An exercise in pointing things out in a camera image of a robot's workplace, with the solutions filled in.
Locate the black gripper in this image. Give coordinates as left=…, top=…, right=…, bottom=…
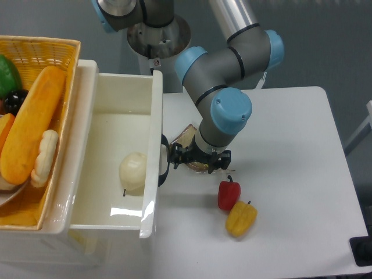
left=169, top=142, right=231, bottom=174

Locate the white top drawer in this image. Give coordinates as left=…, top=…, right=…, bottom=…
left=71, top=71, right=163, bottom=238

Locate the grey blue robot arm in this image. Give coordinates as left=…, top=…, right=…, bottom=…
left=92, top=1, right=284, bottom=172

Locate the white drawer cabinet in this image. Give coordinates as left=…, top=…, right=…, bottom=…
left=1, top=60, right=153, bottom=265

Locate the brown bread slice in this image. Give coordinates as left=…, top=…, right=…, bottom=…
left=170, top=124, right=225, bottom=172

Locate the red bell pepper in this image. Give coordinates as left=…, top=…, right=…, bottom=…
left=217, top=174, right=241, bottom=211

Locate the yellow bell pepper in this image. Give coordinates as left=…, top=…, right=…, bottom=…
left=225, top=201, right=258, bottom=237

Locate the cream croissant pastry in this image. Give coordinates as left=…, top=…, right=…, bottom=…
left=31, top=130, right=59, bottom=188

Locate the orange baguette bread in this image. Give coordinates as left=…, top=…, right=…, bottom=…
left=1, top=66, right=66, bottom=185

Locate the black device at table edge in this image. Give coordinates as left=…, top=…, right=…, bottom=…
left=349, top=236, right=372, bottom=267

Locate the white plate in basket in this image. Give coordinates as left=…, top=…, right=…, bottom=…
left=1, top=177, right=30, bottom=206

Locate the yellow wicker basket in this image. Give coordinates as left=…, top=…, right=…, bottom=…
left=1, top=35, right=81, bottom=231

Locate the black toy fruit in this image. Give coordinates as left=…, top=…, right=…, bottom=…
left=3, top=89, right=28, bottom=116

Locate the orange toy food piece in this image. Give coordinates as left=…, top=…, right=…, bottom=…
left=0, top=113, right=15, bottom=153

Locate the green toy vegetable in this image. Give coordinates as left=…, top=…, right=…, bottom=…
left=0, top=55, right=23, bottom=99

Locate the white frame at right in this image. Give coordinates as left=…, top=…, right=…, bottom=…
left=344, top=101, right=371, bottom=156

